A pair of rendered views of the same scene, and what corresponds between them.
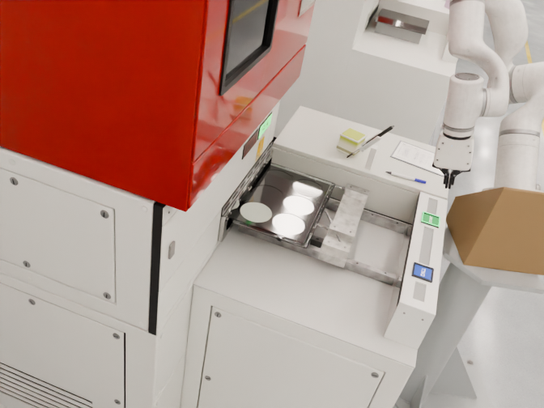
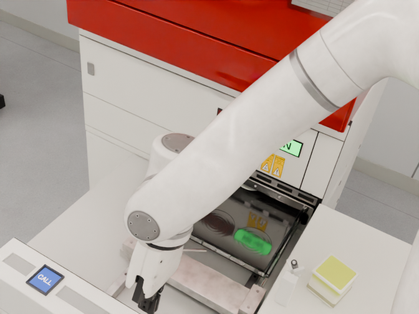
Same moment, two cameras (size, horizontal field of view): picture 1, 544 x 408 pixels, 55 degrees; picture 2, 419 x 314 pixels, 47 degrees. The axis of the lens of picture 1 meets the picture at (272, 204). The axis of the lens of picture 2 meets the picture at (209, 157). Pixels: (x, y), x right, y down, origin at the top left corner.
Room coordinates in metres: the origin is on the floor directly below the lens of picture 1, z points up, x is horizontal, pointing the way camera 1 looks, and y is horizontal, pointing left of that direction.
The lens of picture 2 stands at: (1.51, -0.94, 1.85)
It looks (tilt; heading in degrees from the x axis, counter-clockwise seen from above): 40 degrees down; 102
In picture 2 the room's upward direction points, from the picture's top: 9 degrees clockwise
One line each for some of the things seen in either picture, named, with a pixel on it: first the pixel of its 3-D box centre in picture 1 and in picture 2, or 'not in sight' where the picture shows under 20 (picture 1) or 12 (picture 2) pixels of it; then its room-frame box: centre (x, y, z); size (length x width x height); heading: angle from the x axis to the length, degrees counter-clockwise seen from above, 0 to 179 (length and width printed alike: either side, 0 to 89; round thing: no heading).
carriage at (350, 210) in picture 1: (344, 225); (189, 276); (1.36, -0.24, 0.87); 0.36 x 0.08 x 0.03; 168
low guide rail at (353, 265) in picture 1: (314, 252); (156, 243); (1.23, -0.16, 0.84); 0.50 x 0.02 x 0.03; 78
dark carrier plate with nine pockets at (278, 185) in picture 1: (267, 194); (234, 200); (1.39, 0.02, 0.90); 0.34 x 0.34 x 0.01; 78
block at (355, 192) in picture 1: (356, 192); (252, 302); (1.52, -0.28, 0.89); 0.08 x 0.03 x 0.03; 78
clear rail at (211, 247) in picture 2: (320, 213); (202, 242); (1.36, -0.16, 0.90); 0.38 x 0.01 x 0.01; 168
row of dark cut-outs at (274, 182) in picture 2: (248, 174); (244, 169); (1.39, 0.09, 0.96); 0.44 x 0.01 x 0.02; 168
